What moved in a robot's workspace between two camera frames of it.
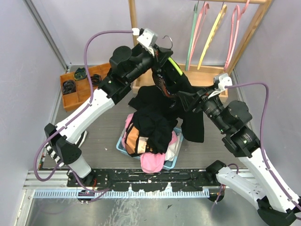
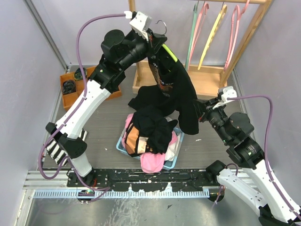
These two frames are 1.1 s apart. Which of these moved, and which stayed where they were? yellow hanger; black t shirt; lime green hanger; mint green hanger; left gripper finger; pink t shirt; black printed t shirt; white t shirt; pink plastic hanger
Moved: lime green hanger; left gripper finger; black t shirt
Stayed: pink t shirt; yellow hanger; black printed t shirt; white t shirt; pink plastic hanger; mint green hanger
